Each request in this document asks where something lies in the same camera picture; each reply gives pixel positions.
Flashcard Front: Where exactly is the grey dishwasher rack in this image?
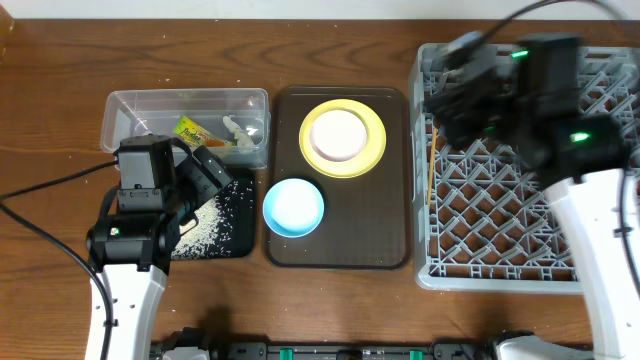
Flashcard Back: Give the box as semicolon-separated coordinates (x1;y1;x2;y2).
407;42;640;294

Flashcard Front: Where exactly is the yellow green snack wrapper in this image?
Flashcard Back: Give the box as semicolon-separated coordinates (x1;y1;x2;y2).
172;115;235;147

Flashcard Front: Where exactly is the clear plastic bin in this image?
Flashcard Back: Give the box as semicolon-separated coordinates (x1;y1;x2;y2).
101;88;270;169

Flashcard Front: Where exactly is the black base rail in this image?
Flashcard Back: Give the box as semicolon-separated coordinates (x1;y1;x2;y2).
147;328;495;360

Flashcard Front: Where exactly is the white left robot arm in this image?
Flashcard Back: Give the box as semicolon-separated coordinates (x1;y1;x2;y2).
85;142;232;359

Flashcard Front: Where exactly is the yellow plate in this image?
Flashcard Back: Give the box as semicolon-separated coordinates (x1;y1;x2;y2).
298;99;387;179

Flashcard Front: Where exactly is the wooden chopstick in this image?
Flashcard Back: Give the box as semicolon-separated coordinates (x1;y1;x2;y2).
427;126;438;208

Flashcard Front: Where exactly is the light blue bowl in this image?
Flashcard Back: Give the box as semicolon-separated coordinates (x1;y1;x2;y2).
262;178;325;238

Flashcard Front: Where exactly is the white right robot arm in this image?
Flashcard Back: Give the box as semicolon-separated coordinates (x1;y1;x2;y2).
426;32;639;359

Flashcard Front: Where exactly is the spilled rice pile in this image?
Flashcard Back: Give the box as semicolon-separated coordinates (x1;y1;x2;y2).
169;177;254;261

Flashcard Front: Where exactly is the black tray bin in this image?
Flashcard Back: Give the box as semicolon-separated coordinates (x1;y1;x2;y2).
167;167;257;261

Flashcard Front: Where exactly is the dark brown serving tray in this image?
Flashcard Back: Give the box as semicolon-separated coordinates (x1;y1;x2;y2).
264;86;412;270

